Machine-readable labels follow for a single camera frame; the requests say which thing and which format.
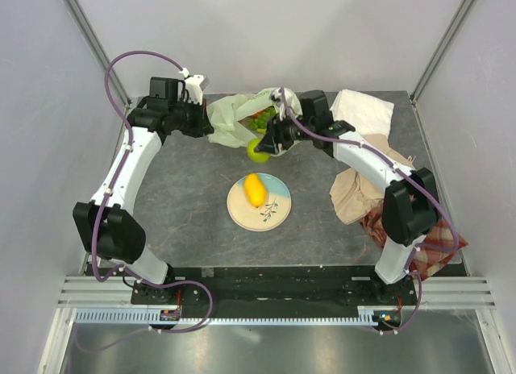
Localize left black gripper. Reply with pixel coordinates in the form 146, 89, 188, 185
169, 97, 214, 139

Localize beige and blue plate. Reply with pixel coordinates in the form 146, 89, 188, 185
227, 172, 292, 232

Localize light blue cable duct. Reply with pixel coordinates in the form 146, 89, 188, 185
75, 308, 387, 326

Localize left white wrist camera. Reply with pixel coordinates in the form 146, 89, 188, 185
180, 68, 209, 105

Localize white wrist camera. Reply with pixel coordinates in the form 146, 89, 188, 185
180, 68, 209, 105
270, 87, 289, 120

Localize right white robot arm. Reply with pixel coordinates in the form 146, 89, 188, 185
254, 87, 442, 305

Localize green fake grapes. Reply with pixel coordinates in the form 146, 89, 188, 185
248, 110, 277, 134

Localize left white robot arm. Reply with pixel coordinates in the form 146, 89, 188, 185
73, 75, 214, 304

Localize white folded towel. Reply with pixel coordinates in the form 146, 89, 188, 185
330, 89, 394, 138

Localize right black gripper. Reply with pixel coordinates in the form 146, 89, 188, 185
255, 108, 314, 156

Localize light green plastic bag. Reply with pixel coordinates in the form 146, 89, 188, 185
207, 87, 281, 148

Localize beige crumpled cloth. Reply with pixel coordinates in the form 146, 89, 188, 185
330, 134, 414, 225

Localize green fake apple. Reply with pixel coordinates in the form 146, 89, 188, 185
246, 138, 270, 164

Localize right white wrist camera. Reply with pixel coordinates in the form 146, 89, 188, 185
270, 87, 289, 120

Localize red plaid cloth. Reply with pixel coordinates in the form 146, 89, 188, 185
359, 205, 456, 281

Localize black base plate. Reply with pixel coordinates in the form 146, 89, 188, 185
131, 265, 417, 318

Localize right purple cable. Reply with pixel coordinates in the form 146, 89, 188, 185
277, 87, 460, 270

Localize yellow fake mango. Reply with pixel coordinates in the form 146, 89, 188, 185
243, 173, 268, 208

